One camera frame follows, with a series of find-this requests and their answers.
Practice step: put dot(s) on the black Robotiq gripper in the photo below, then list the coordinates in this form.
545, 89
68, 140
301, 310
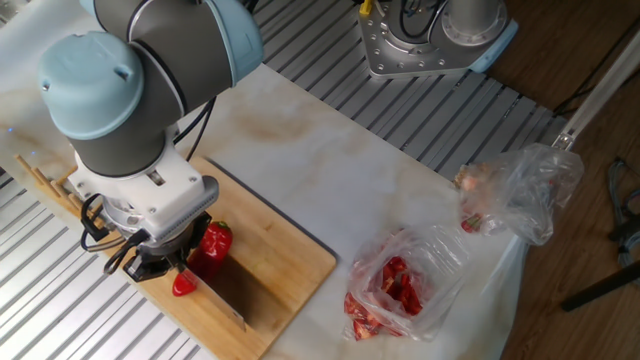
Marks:
170, 245

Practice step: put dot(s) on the steel cleaver knife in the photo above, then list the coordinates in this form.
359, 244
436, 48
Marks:
220, 302

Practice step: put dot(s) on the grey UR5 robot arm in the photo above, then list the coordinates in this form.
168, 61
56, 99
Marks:
160, 75

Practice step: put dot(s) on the cut red pepper tip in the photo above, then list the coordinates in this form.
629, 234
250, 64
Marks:
183, 285

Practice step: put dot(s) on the red bell pepper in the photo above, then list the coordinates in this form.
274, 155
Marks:
215, 245

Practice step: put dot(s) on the bamboo cutting board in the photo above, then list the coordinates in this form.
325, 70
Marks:
280, 250

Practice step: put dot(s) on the wooden peg rack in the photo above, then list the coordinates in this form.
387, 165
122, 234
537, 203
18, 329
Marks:
42, 180

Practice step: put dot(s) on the marble pattern table mat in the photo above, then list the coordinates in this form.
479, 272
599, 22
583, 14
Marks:
325, 175

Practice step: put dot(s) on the chopped red pepper pieces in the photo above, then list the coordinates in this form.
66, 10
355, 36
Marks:
405, 295

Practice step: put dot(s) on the clear plastic bag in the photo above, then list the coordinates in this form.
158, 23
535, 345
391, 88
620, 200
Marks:
530, 200
440, 260

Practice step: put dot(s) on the silver robot mounting plate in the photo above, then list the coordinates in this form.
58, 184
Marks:
400, 57

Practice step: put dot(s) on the pale pepper scraps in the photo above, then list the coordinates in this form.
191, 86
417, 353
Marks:
470, 182

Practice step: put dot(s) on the yellow plastic object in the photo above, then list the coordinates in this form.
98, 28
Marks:
366, 6

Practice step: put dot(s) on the black furniture leg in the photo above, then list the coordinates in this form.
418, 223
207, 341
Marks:
600, 287

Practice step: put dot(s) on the aluminium frame bar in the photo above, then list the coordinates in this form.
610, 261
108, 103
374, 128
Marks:
595, 100

